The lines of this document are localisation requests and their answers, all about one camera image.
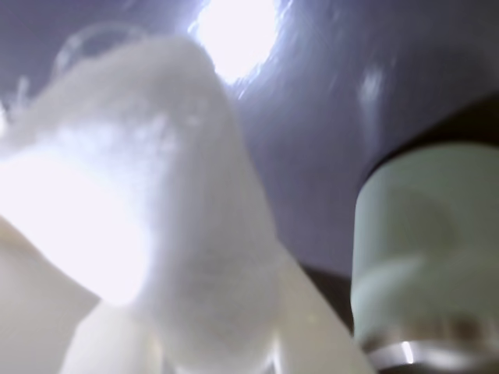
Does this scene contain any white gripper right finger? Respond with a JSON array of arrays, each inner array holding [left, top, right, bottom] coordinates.
[[268, 249, 377, 374]]

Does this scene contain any white gauze roll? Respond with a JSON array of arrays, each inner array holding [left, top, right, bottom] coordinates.
[[0, 35, 284, 374]]

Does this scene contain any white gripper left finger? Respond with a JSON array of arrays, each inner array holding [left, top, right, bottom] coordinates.
[[58, 302, 176, 374]]

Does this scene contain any pale green cup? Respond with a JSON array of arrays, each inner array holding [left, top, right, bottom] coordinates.
[[349, 143, 499, 374]]

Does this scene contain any wide white board panel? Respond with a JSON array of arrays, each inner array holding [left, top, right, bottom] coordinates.
[[0, 213, 103, 374]]

